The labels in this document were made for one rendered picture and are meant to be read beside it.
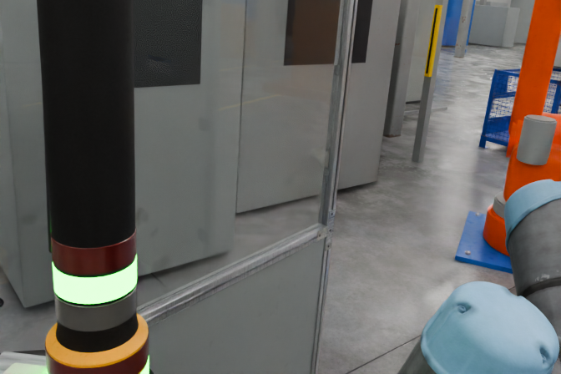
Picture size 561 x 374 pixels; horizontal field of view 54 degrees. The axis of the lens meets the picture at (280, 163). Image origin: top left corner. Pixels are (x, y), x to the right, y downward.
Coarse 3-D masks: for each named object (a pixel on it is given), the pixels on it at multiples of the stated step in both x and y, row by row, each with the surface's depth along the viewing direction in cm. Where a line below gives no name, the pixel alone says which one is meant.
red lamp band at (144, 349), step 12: (144, 348) 24; (48, 360) 23; (132, 360) 23; (144, 360) 24; (48, 372) 23; (60, 372) 22; (72, 372) 22; (84, 372) 22; (96, 372) 22; (108, 372) 22; (120, 372) 23; (132, 372) 23
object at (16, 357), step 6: (6, 354) 26; (12, 354) 26; (18, 354) 27; (24, 354) 27; (0, 360) 26; (6, 360) 26; (12, 360) 26; (18, 360) 26; (24, 360) 26; (30, 360) 26; (36, 360) 26; (42, 360) 26; (0, 366) 26; (6, 366) 26; (0, 372) 25
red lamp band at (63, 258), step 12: (132, 240) 22; (60, 252) 21; (72, 252) 21; (84, 252) 21; (96, 252) 21; (108, 252) 21; (120, 252) 22; (132, 252) 23; (60, 264) 22; (72, 264) 21; (84, 264) 21; (96, 264) 21; (108, 264) 22; (120, 264) 22
